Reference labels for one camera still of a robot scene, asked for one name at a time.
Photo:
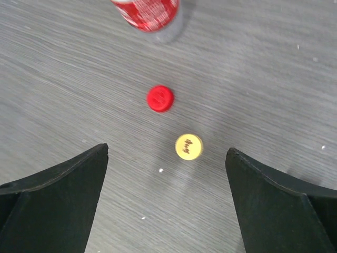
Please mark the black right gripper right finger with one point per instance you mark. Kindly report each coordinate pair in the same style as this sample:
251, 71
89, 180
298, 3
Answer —
278, 212

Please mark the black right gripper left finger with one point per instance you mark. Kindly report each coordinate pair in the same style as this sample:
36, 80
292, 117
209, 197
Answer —
53, 210

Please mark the yellow bottle cap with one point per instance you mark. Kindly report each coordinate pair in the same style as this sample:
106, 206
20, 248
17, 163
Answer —
189, 146

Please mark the red bottle cap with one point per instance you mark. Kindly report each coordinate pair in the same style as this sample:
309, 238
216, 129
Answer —
160, 98

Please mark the clear bottle red label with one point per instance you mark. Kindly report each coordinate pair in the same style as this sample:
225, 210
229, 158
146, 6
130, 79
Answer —
160, 21

